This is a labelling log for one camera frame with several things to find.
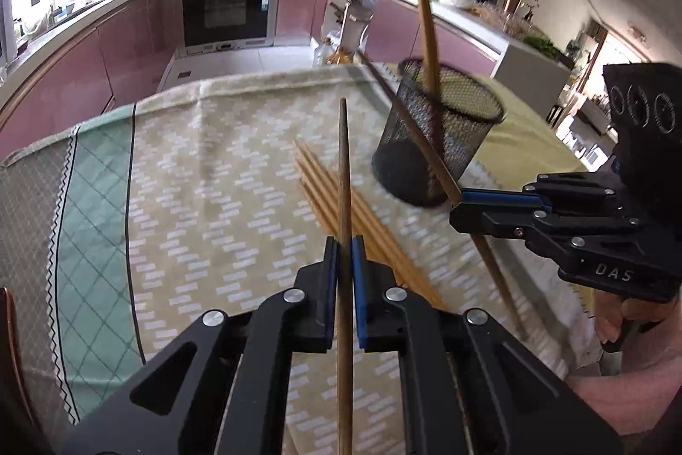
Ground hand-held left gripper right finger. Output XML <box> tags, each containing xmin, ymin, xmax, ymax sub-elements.
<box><xmin>350</xmin><ymin>236</ymin><xmax>624</xmax><ymax>455</ymax></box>

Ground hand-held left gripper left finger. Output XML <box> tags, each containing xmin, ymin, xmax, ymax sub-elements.
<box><xmin>61</xmin><ymin>236</ymin><xmax>342</xmax><ymax>455</ymax></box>

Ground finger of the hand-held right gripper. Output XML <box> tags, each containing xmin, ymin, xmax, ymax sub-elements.
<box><xmin>449</xmin><ymin>208</ymin><xmax>647</xmax><ymax>270</ymax></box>
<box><xmin>459</xmin><ymin>171</ymin><xmax>625</xmax><ymax>222</ymax></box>

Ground wooden chopstick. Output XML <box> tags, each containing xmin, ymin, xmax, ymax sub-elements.
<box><xmin>337</xmin><ymin>98</ymin><xmax>355</xmax><ymax>455</ymax></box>
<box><xmin>356</xmin><ymin>51</ymin><xmax>528</xmax><ymax>341</ymax></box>
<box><xmin>413</xmin><ymin>0</ymin><xmax>445</xmax><ymax>147</ymax></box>

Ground bunch of wooden chopsticks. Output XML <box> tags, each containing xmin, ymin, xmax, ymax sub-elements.
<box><xmin>293</xmin><ymin>139</ymin><xmax>448</xmax><ymax>312</ymax></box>

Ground black mesh holder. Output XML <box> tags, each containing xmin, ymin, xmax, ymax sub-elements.
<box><xmin>371</xmin><ymin>57</ymin><xmax>507</xmax><ymax>209</ymax></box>

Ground person's right hand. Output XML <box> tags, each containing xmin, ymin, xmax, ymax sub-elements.
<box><xmin>592</xmin><ymin>285</ymin><xmax>643</xmax><ymax>346</ymax></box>

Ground white counter island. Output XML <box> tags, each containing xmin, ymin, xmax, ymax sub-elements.
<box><xmin>494</xmin><ymin>34</ymin><xmax>575</xmax><ymax>125</ymax></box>

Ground beige patterned tablecloth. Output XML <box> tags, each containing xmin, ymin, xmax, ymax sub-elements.
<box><xmin>0</xmin><ymin>63</ymin><xmax>598</xmax><ymax>455</ymax></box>

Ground cooking oil bottle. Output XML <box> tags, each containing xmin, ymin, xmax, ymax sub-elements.
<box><xmin>312</xmin><ymin>36</ymin><xmax>342</xmax><ymax>68</ymax></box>

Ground pink kitchen cabinets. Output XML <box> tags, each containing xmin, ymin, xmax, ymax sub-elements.
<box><xmin>0</xmin><ymin>0</ymin><xmax>185</xmax><ymax>152</ymax></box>
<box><xmin>277</xmin><ymin>0</ymin><xmax>502</xmax><ymax>77</ymax></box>

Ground black built-in oven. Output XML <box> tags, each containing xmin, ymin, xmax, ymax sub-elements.
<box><xmin>181</xmin><ymin>0</ymin><xmax>278</xmax><ymax>52</ymax></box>

